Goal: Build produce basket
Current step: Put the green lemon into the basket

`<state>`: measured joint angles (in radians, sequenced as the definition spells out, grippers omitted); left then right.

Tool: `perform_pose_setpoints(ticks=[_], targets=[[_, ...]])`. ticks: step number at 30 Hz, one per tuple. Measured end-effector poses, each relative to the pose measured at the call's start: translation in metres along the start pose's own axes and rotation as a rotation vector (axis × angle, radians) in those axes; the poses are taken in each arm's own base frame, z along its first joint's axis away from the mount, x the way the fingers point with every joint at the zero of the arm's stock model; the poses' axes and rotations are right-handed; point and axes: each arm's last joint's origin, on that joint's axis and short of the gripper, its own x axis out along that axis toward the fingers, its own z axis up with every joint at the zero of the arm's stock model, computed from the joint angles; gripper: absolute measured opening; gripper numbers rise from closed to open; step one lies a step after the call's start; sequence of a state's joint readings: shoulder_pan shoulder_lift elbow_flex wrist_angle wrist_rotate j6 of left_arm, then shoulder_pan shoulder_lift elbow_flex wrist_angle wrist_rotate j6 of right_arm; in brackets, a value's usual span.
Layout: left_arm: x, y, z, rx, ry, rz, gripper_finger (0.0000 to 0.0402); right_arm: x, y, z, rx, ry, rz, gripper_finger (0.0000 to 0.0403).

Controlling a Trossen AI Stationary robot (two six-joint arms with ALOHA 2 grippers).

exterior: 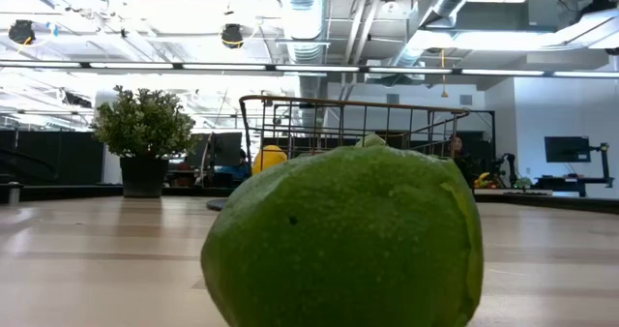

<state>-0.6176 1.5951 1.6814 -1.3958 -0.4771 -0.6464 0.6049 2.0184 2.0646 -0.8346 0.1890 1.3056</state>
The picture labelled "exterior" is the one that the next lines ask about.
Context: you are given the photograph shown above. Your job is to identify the wire basket with wooden rim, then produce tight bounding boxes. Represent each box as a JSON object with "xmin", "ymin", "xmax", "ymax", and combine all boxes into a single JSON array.
[{"xmin": 239, "ymin": 94, "xmax": 471, "ymax": 162}]

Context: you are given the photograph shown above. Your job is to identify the long ceiling light strip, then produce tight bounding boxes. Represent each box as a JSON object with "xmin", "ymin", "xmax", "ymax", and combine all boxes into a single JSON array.
[{"xmin": 0, "ymin": 59, "xmax": 619, "ymax": 79}]

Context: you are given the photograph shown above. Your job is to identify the blue monitor stand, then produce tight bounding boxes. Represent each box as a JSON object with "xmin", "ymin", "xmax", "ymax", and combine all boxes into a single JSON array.
[{"xmin": 588, "ymin": 141, "xmax": 613, "ymax": 186}]

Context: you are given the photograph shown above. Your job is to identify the yellow lemon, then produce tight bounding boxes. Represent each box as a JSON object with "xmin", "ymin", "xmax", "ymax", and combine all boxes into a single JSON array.
[{"xmin": 251, "ymin": 144, "xmax": 290, "ymax": 176}]

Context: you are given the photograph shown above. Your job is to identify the green potted plant black pot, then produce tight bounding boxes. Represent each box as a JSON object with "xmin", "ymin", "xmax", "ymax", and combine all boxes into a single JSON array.
[{"xmin": 90, "ymin": 85, "xmax": 197, "ymax": 199}]

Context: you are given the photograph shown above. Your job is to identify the yellow hanging pendant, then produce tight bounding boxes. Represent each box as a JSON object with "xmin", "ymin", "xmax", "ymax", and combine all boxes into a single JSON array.
[{"xmin": 438, "ymin": 48, "xmax": 449, "ymax": 100}]

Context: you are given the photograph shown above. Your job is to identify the small grey metal post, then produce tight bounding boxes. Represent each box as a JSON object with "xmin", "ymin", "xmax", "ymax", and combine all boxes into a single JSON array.
[{"xmin": 6, "ymin": 181, "xmax": 23, "ymax": 205}]

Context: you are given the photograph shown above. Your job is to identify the ribbed silver air duct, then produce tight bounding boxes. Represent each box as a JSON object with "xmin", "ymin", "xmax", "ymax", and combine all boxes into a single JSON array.
[{"xmin": 275, "ymin": 0, "xmax": 335, "ymax": 134}]

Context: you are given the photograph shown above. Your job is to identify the person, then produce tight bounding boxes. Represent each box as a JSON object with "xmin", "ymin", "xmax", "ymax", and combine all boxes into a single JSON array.
[
  {"xmin": 447, "ymin": 134, "xmax": 478, "ymax": 188},
  {"xmin": 226, "ymin": 147, "xmax": 253, "ymax": 181}
]

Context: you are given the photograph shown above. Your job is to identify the black round hanging speaker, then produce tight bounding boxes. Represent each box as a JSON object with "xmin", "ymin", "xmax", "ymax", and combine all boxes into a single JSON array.
[
  {"xmin": 8, "ymin": 19, "xmax": 36, "ymax": 46},
  {"xmin": 221, "ymin": 22, "xmax": 245, "ymax": 50}
]

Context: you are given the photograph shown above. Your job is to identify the pale green lime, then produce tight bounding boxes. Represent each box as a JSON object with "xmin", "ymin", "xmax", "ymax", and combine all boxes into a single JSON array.
[{"xmin": 355, "ymin": 133, "xmax": 389, "ymax": 149}]

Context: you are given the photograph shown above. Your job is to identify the black office partition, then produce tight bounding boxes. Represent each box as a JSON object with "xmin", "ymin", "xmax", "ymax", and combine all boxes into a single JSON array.
[{"xmin": 0, "ymin": 129, "xmax": 105, "ymax": 187}]

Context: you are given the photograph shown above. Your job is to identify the yellow toy fruit pile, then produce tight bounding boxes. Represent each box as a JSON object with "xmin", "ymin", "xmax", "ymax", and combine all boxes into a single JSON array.
[{"xmin": 473, "ymin": 171, "xmax": 499, "ymax": 191}]

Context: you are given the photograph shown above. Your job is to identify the black computer monitor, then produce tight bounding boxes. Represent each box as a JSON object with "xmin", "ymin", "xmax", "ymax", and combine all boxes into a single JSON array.
[
  {"xmin": 187, "ymin": 133, "xmax": 214, "ymax": 169},
  {"xmin": 212, "ymin": 132, "xmax": 243, "ymax": 167},
  {"xmin": 544, "ymin": 135, "xmax": 592, "ymax": 164}
]

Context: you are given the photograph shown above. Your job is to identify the dark office desk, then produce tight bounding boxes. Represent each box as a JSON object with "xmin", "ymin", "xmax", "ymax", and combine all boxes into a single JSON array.
[{"xmin": 534, "ymin": 174, "xmax": 615, "ymax": 197}]

